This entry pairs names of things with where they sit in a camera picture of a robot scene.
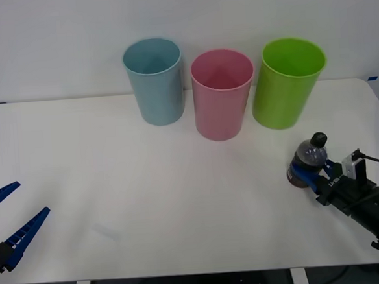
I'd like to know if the pink plastic bin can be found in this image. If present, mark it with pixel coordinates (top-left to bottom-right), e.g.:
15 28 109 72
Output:
188 46 260 143

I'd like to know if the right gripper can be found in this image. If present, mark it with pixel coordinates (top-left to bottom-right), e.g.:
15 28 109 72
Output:
290 156 379 220

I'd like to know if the pale blue plastic bin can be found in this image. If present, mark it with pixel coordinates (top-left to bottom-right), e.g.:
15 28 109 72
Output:
121 36 188 129

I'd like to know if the green plastic bin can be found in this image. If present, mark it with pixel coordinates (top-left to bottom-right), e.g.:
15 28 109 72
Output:
246 34 332 132

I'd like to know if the dark bottle with black cap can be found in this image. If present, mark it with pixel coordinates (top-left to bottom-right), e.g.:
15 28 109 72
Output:
284 131 332 190

